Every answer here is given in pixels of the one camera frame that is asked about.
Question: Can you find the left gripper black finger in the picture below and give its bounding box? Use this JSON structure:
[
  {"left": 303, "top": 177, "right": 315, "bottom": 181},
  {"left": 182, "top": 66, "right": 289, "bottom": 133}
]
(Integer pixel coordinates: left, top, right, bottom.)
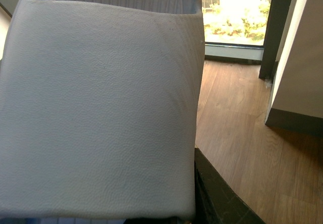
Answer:
[{"left": 193, "top": 148, "right": 264, "bottom": 223}]

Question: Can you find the light blue slide sandal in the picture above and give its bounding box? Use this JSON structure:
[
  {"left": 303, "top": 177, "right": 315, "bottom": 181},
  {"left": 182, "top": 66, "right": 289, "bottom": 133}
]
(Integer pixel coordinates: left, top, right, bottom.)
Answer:
[{"left": 1, "top": 0, "right": 204, "bottom": 221}]

